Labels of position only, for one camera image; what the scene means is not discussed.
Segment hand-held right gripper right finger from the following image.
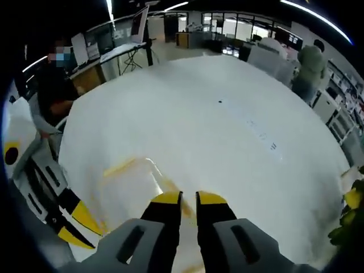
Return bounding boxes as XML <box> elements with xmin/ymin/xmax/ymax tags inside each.
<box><xmin>195</xmin><ymin>191</ymin><xmax>285</xmax><ymax>273</ymax></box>

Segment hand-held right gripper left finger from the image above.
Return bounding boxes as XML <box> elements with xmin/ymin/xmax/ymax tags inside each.
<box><xmin>93</xmin><ymin>191</ymin><xmax>184</xmax><ymax>273</ymax></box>

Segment clear container with yellow buckles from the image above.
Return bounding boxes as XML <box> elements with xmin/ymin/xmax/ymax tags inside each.
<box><xmin>86</xmin><ymin>155</ymin><xmax>200</xmax><ymax>273</ymax></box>

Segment wooden cabinet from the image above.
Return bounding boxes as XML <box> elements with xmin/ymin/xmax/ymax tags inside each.
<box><xmin>70</xmin><ymin>60</ymin><xmax>105</xmax><ymax>89</ymax></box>
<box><xmin>175</xmin><ymin>31</ymin><xmax>191</xmax><ymax>48</ymax></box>

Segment white board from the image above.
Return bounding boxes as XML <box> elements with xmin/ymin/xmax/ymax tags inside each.
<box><xmin>70</xmin><ymin>32</ymin><xmax>88</xmax><ymax>68</ymax></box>

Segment green potted plant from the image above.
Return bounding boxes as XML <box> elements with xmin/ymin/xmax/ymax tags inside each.
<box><xmin>328</xmin><ymin>167</ymin><xmax>364</xmax><ymax>251</ymax></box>

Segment black-legged side desk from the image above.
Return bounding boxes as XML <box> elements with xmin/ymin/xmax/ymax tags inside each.
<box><xmin>98</xmin><ymin>39</ymin><xmax>158</xmax><ymax>76</ymax></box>

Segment open laptop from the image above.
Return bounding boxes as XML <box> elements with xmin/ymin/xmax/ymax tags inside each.
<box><xmin>130</xmin><ymin>6</ymin><xmax>150</xmax><ymax>44</ymax></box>

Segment white drawer cabinet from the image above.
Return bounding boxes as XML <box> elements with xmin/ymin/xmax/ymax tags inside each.
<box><xmin>311</xmin><ymin>90</ymin><xmax>342</xmax><ymax>123</ymax></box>

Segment storage shelves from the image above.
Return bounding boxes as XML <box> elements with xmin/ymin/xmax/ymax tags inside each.
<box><xmin>326</xmin><ymin>59</ymin><xmax>364</xmax><ymax>122</ymax></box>

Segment background monitor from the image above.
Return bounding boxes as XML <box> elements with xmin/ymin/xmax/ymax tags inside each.
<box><xmin>286</xmin><ymin>33</ymin><xmax>304</xmax><ymax>46</ymax></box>

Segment long ceiling light strip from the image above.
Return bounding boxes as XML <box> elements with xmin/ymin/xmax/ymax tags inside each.
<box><xmin>279</xmin><ymin>0</ymin><xmax>354</xmax><ymax>44</ymax></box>

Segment black cables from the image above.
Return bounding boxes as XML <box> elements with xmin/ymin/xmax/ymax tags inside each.
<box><xmin>121</xmin><ymin>51</ymin><xmax>144</xmax><ymax>75</ymax></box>

